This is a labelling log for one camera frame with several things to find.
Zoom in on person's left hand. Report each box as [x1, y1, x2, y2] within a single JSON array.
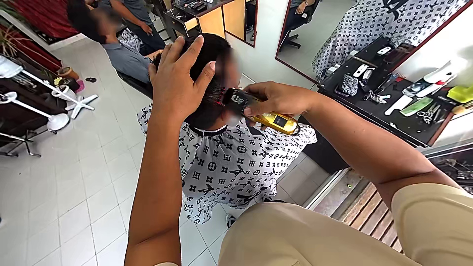
[[149, 35, 216, 123]]

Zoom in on person's right hand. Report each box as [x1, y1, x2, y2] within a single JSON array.
[[244, 81, 319, 131]]

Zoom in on gold and black hair clipper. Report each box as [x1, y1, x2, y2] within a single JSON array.
[[222, 87, 301, 136]]

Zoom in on person's right forearm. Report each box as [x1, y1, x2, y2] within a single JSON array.
[[306, 91, 462, 210]]

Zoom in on person's left forearm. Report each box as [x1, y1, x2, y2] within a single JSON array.
[[124, 117, 184, 266]]

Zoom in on black chair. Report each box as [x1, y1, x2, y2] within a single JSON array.
[[116, 69, 153, 100]]

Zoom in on wooden cabinet with black top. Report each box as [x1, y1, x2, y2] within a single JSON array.
[[161, 0, 237, 42]]

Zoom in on white black-patterned barber cape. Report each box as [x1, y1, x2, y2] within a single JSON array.
[[137, 103, 318, 225]]

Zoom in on white stand with star base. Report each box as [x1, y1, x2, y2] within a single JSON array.
[[0, 55, 99, 119]]

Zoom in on terracotta flower pot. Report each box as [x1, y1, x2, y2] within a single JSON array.
[[57, 66, 80, 81]]

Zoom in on white pot with yellow flowers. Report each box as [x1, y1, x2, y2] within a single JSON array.
[[53, 76, 77, 101]]

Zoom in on black and white patterned case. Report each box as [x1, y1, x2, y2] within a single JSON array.
[[335, 73, 359, 98]]

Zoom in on white stand with round base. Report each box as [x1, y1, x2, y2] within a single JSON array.
[[0, 92, 70, 131]]

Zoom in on black counter table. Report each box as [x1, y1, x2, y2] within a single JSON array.
[[298, 59, 456, 174]]

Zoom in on person's body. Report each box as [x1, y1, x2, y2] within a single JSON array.
[[153, 183, 473, 266]]

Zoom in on silver metal scissors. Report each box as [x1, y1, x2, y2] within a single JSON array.
[[363, 91, 391, 105]]

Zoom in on red curtain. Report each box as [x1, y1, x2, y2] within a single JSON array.
[[4, 0, 86, 39]]

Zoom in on dark brush with red tip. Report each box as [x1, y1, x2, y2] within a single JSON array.
[[375, 72, 403, 94]]

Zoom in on wooden slat bench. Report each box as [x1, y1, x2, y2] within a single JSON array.
[[327, 169, 405, 255]]

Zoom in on white comb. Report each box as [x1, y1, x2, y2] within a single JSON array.
[[384, 95, 413, 116]]

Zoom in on black metal stand base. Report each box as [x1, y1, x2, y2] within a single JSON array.
[[0, 127, 42, 158]]

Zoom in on green potted plant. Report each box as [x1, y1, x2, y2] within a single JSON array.
[[0, 24, 32, 69]]

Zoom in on green comb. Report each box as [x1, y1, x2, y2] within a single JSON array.
[[400, 97, 434, 117]]

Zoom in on white and clear spray bottle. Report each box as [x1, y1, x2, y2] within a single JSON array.
[[402, 59, 467, 98]]

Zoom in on white bottle with red print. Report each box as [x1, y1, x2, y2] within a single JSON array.
[[419, 72, 454, 98]]

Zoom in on yellow-green plastic container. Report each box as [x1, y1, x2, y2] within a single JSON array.
[[447, 86, 473, 104]]

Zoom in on narrow mirror with red frame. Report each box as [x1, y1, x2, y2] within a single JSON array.
[[222, 0, 258, 47]]

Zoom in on large mirror with red frame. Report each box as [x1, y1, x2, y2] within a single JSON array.
[[275, 0, 472, 85]]

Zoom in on silver scissors with ring handles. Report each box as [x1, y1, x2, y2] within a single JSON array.
[[417, 103, 442, 124]]

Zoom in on wooden-handled brush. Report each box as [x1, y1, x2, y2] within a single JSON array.
[[452, 102, 473, 115]]

